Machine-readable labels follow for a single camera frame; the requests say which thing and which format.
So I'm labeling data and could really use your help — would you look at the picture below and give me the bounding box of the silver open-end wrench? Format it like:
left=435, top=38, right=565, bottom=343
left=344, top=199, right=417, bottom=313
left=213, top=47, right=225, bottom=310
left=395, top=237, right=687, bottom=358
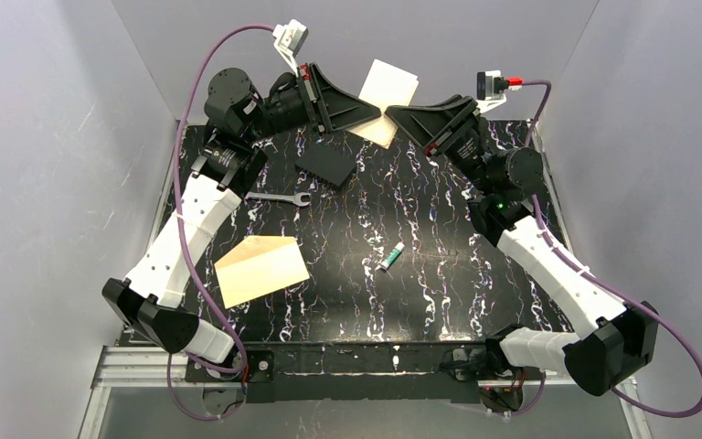
left=245, top=192, right=311, bottom=208

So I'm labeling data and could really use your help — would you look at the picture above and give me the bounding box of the cream paper letter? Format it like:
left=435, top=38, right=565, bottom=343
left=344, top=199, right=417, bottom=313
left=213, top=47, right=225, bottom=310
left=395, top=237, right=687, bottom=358
left=348, top=59, right=419, bottom=149

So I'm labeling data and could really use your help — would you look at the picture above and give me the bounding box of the green glue stick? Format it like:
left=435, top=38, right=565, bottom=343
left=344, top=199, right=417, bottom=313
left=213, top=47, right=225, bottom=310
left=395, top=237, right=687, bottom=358
left=378, top=241, right=405, bottom=271

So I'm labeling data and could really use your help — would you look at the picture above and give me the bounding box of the black ribbed block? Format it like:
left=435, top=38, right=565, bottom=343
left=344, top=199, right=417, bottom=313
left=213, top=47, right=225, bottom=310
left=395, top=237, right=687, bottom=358
left=295, top=144, right=356, bottom=188

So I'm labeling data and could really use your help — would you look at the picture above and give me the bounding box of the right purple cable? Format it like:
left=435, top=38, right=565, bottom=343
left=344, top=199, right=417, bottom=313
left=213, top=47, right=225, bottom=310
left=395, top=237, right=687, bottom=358
left=511, top=79, right=702, bottom=421

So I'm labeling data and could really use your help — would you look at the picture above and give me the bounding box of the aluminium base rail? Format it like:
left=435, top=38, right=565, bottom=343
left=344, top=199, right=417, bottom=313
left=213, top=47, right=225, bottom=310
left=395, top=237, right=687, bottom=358
left=80, top=342, right=651, bottom=438

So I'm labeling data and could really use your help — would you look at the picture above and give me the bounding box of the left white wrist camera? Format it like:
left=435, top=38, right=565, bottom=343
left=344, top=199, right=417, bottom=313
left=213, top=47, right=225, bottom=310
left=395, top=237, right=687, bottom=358
left=271, top=19, right=309, bottom=74

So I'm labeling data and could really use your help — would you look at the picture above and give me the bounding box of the cream paper envelope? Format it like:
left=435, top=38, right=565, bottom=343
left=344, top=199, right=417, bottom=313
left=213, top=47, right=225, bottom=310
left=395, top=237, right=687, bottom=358
left=214, top=235, right=310, bottom=309

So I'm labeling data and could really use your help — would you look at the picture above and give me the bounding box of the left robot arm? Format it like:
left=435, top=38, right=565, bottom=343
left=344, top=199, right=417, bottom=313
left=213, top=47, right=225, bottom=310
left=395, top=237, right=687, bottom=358
left=102, top=63, right=381, bottom=374

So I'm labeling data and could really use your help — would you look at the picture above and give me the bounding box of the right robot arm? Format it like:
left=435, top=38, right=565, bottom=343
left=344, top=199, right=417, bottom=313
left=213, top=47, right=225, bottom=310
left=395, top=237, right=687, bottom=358
left=385, top=95, right=657, bottom=396

